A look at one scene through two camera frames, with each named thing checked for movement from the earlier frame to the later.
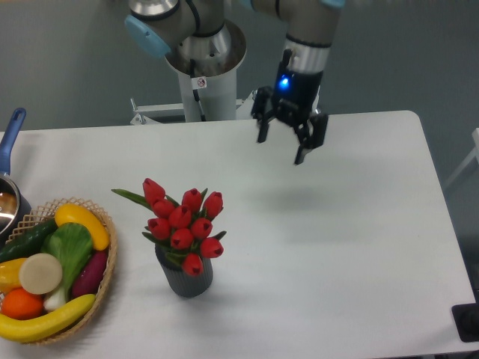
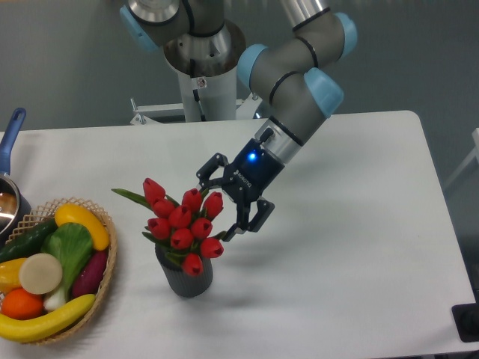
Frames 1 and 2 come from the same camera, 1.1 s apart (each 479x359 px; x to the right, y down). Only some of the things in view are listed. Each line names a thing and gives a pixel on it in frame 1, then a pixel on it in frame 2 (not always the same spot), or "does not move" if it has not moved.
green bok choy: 72,244 does not move
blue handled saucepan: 15,208 does not move
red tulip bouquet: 182,229 does not move
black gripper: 296,95 -> 245,179
